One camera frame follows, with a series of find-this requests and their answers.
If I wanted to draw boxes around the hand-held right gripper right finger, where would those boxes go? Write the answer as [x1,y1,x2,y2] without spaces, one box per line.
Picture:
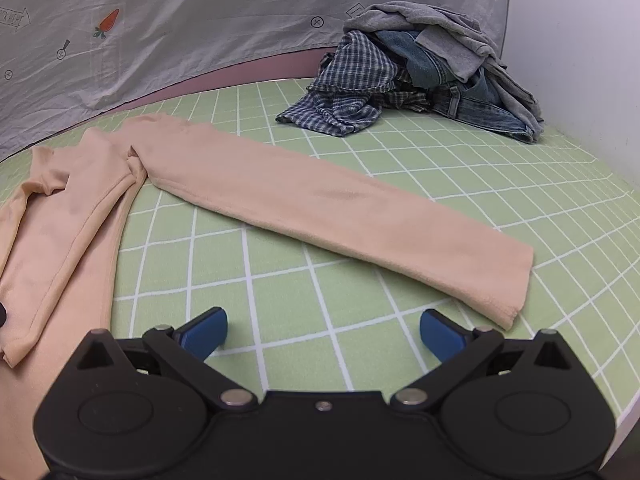
[390,309,576,414]

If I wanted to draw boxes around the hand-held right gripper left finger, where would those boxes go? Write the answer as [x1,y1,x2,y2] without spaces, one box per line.
[72,307,259,414]

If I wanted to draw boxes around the beige long-sleeve shirt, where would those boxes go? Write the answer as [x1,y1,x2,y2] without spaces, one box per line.
[0,114,535,480]

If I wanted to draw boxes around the green checked mat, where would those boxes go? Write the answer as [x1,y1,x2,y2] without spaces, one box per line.
[0,76,640,441]

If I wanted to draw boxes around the blue jeans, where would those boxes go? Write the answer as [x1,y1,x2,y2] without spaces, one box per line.
[375,30,536,145]

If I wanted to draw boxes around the pink bed board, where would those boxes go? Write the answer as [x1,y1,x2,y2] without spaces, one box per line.
[110,45,341,111]

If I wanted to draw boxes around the blue plaid shirt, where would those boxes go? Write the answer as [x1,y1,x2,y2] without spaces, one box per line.
[276,30,433,137]

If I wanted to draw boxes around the grey t-shirt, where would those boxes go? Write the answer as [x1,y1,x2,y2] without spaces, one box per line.
[342,1,545,136]

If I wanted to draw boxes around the grey carrot-print curtain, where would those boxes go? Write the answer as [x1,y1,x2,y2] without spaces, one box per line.
[0,0,511,163]

